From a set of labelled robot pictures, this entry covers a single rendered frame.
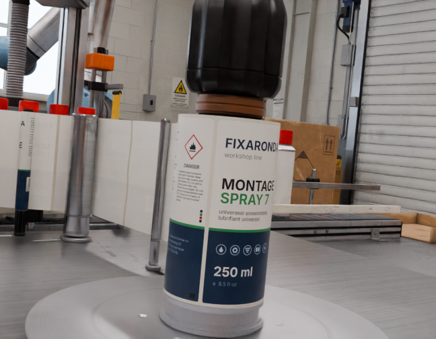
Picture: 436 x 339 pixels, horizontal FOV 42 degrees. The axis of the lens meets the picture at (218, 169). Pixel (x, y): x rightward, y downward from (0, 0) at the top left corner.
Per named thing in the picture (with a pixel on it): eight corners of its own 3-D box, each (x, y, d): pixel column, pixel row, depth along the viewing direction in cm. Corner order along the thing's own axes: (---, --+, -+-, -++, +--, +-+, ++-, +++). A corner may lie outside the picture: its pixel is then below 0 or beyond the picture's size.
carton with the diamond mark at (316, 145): (255, 216, 155) (264, 117, 153) (206, 203, 174) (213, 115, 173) (331, 215, 172) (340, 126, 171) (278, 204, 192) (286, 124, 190)
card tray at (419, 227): (430, 243, 147) (432, 228, 146) (353, 225, 168) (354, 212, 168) (492, 240, 164) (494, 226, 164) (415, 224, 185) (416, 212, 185)
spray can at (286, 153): (276, 218, 130) (285, 129, 129) (262, 214, 134) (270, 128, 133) (293, 218, 133) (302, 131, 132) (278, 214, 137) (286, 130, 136)
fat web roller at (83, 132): (66, 243, 81) (76, 113, 80) (55, 237, 85) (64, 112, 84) (95, 242, 84) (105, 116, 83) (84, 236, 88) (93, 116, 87)
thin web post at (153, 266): (149, 272, 69) (162, 118, 68) (142, 268, 71) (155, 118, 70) (163, 270, 70) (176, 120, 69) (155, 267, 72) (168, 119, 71)
